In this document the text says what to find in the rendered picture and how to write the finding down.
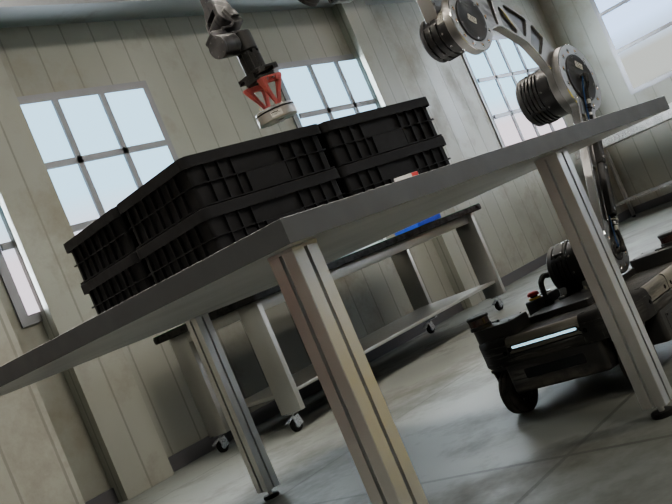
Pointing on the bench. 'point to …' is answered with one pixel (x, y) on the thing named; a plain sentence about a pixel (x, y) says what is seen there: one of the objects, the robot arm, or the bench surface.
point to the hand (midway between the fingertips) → (272, 105)
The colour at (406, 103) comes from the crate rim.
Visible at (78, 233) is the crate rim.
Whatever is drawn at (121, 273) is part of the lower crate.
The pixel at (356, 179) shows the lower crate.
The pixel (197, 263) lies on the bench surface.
